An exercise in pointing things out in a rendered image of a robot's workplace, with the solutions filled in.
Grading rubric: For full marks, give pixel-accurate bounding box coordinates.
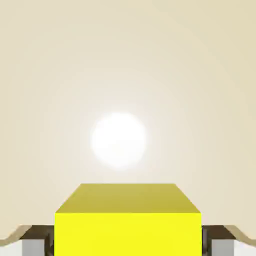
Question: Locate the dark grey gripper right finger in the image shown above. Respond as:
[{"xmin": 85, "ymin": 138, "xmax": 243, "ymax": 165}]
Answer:
[{"xmin": 201, "ymin": 224, "xmax": 256, "ymax": 256}]

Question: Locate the small yellow cube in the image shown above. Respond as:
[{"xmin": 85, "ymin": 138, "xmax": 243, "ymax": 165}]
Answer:
[{"xmin": 54, "ymin": 183, "xmax": 203, "ymax": 256}]

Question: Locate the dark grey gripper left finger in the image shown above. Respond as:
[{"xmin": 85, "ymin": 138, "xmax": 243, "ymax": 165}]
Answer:
[{"xmin": 0, "ymin": 224, "xmax": 55, "ymax": 256}]

